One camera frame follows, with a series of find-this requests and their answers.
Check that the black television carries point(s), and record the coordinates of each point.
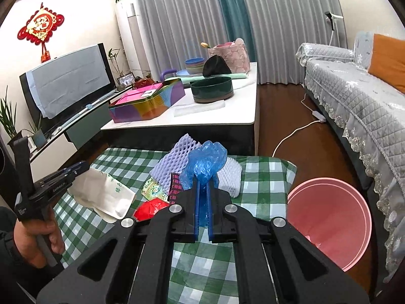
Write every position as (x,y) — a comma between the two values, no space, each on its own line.
(106,66)

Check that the orange cushion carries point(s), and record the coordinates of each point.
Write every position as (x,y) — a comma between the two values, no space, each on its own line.
(387,60)

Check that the photo frame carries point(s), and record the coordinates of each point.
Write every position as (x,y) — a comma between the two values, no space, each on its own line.
(126,78)

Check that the small yellow object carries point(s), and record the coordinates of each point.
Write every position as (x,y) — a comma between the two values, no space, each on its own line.
(204,44)

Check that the dark foil wrapper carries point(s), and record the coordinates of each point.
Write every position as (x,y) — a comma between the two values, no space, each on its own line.
(174,190)

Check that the white coffee table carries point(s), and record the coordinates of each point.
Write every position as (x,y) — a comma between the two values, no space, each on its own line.
(221,117)

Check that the bamboo plant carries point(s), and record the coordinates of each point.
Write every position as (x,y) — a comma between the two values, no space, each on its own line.
(115,66)

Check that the green checked cloth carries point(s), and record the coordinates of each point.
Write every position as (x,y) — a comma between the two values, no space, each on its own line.
(262,177)

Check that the light blue plate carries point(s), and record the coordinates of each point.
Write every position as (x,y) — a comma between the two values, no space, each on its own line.
(183,73)

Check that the white standing air conditioner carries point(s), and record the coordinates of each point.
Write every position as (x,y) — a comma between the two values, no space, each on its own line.
(128,34)

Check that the grey quilted sofa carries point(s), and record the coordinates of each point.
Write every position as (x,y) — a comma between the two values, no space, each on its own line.
(357,101)

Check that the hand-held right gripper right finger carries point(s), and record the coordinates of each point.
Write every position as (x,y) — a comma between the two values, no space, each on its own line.
(209,205)

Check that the green panda print packet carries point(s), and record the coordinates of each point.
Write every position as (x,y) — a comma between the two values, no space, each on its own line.
(153,191)

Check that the white floor stand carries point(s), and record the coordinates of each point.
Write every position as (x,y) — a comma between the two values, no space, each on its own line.
(331,22)

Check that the white rod with blue ball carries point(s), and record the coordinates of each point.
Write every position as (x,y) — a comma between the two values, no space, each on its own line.
(89,105)

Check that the black hat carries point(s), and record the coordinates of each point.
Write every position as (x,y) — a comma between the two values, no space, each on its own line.
(215,66)

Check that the blue plastic bag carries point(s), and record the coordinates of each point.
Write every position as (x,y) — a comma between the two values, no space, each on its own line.
(202,161)

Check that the colourful tin box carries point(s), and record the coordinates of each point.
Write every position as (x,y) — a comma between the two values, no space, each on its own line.
(148,107)

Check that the mint green folded cloth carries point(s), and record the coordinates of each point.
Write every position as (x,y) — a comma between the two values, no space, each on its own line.
(234,76)

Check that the teal curtain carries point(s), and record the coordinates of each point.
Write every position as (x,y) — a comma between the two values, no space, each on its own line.
(234,15)

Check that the purple foam net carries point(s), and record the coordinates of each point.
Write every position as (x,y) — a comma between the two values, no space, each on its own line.
(171,161)

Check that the white foam net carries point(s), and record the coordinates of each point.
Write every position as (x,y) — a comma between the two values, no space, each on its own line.
(229,179)

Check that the person's left forearm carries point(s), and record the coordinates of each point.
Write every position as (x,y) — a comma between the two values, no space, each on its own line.
(8,250)

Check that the red knot wall ornament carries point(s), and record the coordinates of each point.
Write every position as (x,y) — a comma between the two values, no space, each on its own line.
(41,25)

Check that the person's left hand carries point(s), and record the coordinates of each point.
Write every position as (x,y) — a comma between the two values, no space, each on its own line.
(27,240)

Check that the red teapot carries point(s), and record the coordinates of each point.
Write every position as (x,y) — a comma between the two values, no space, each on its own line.
(142,83)

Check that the red wrapper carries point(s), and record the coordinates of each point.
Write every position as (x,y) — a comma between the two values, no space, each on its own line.
(148,209)

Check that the grey curtain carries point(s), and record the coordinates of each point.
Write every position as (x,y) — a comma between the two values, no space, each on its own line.
(291,28)
(177,28)

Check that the grey television cover cloth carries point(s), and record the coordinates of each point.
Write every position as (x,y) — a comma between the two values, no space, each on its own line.
(66,79)

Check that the white printed paper bag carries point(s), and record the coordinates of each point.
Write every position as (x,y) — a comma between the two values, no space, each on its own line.
(101,193)

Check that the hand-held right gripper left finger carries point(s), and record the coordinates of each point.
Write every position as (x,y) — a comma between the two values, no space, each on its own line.
(199,202)

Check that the small potted plant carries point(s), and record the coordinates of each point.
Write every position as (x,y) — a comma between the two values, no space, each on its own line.
(38,136)

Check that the stack of plastic bowls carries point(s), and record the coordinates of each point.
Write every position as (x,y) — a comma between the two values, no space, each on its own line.
(194,65)

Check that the dark green round container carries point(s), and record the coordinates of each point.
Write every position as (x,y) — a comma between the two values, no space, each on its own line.
(212,90)

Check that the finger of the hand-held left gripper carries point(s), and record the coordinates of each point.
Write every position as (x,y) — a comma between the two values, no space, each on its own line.
(74,171)

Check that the pink lace basket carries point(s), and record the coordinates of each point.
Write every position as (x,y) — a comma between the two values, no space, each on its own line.
(237,58)

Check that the pink plastic bin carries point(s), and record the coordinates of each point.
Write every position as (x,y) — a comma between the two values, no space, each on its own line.
(329,215)

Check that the tall leafy potted plant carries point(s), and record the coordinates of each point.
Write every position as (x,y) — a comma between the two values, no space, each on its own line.
(9,117)

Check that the white power strip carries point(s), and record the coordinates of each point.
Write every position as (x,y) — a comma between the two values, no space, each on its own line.
(318,115)

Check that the grey television stand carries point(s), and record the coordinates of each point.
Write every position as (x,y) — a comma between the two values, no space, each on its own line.
(85,126)

